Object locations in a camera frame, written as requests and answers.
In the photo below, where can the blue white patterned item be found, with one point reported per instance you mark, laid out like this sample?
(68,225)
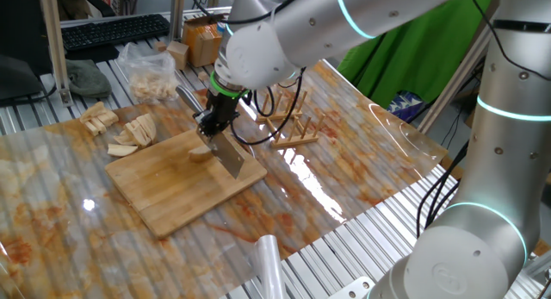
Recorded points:
(404,106)

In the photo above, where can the wooden block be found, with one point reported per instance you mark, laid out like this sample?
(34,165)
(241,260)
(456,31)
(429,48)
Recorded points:
(177,55)

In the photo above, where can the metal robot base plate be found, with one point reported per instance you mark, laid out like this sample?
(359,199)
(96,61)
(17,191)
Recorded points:
(353,290)

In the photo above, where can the metal bowl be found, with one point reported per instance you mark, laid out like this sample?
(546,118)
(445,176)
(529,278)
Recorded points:
(251,150)

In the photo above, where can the cut lotus root piece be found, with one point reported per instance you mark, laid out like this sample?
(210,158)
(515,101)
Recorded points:
(94,127)
(92,111)
(148,126)
(108,118)
(137,135)
(122,138)

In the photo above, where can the black keyboard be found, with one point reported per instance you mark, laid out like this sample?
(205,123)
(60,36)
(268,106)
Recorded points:
(116,32)

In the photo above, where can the grey green cloth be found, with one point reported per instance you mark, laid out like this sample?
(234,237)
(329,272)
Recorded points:
(88,79)

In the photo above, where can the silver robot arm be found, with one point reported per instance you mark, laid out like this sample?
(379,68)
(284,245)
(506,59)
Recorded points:
(508,161)

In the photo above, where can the marble pattern plastic sheet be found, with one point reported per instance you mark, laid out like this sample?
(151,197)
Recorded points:
(344,170)

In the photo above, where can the aluminium frame post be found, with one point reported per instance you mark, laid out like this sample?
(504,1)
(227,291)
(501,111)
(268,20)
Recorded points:
(53,40)
(176,14)
(452,85)

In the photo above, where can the taped cardboard box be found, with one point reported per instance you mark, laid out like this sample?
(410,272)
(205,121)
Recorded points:
(198,45)

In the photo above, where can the wooden peg rack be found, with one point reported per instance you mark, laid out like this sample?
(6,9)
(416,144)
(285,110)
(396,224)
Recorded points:
(290,140)

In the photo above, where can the small wooden cube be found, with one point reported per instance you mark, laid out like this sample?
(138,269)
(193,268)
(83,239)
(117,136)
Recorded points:
(160,46)

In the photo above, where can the plastic bag of lotus pieces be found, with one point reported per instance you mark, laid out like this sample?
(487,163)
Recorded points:
(150,79)

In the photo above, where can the steel cleaver knife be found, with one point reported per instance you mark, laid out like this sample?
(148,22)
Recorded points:
(228,154)

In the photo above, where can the bamboo cutting board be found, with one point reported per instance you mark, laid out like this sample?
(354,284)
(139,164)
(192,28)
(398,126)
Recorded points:
(172,195)

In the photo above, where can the flat lotus root slice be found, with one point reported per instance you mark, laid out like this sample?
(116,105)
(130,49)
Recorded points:
(120,150)

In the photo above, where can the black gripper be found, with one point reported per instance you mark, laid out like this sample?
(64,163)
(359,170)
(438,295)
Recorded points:
(221,107)

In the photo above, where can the tiny wooden piece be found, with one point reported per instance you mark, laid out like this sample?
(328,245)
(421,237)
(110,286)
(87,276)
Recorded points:
(203,76)

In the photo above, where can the clear plastic wrap roll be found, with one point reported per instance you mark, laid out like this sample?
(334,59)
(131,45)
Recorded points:
(271,269)

